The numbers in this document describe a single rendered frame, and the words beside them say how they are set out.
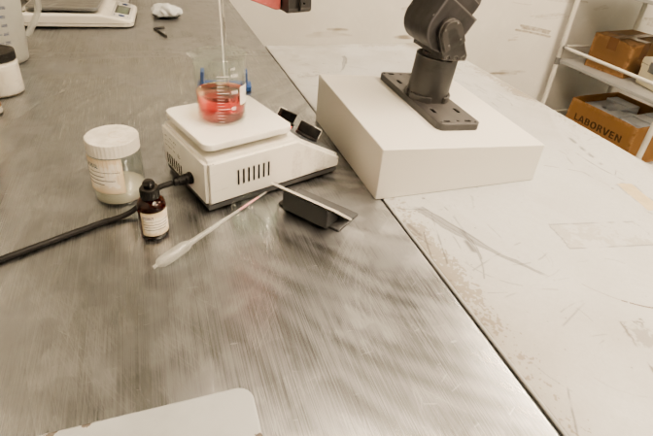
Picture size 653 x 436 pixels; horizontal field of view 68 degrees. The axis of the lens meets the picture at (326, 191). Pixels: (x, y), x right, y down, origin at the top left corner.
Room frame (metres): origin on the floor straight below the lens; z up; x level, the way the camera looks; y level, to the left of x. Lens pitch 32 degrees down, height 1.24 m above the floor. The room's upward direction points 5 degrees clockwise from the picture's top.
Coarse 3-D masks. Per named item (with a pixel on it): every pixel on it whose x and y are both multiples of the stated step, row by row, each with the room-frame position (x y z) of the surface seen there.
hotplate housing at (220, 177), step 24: (168, 120) 0.56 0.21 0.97; (168, 144) 0.54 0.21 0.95; (192, 144) 0.50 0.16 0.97; (264, 144) 0.52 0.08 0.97; (288, 144) 0.54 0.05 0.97; (312, 144) 0.56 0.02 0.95; (192, 168) 0.49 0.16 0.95; (216, 168) 0.47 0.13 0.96; (240, 168) 0.49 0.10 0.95; (264, 168) 0.51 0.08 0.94; (288, 168) 0.53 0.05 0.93; (312, 168) 0.56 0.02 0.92; (216, 192) 0.47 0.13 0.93; (240, 192) 0.49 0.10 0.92
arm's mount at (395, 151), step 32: (320, 96) 0.75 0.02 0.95; (352, 96) 0.69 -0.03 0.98; (384, 96) 0.71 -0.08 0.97; (352, 128) 0.62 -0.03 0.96; (384, 128) 0.59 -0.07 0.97; (416, 128) 0.61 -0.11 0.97; (480, 128) 0.64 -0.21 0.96; (512, 128) 0.66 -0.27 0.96; (352, 160) 0.61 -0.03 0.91; (384, 160) 0.53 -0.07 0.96; (416, 160) 0.55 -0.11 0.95; (448, 160) 0.56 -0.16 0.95; (480, 160) 0.58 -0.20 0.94; (512, 160) 0.60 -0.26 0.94; (384, 192) 0.53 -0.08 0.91; (416, 192) 0.55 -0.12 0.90
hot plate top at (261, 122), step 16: (176, 112) 0.55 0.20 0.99; (192, 112) 0.56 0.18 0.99; (256, 112) 0.57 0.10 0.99; (272, 112) 0.58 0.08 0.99; (192, 128) 0.51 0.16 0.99; (208, 128) 0.51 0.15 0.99; (224, 128) 0.52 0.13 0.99; (240, 128) 0.52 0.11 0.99; (256, 128) 0.53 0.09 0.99; (272, 128) 0.53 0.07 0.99; (288, 128) 0.54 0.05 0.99; (208, 144) 0.47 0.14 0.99; (224, 144) 0.48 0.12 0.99; (240, 144) 0.50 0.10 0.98
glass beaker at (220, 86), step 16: (208, 48) 0.57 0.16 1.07; (192, 64) 0.53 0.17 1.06; (208, 64) 0.52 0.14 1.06; (224, 64) 0.52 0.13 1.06; (240, 64) 0.54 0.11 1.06; (208, 80) 0.52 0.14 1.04; (224, 80) 0.52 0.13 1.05; (240, 80) 0.54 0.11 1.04; (208, 96) 0.52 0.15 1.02; (224, 96) 0.52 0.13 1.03; (240, 96) 0.54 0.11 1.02; (208, 112) 0.52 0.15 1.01; (224, 112) 0.52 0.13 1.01; (240, 112) 0.54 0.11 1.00
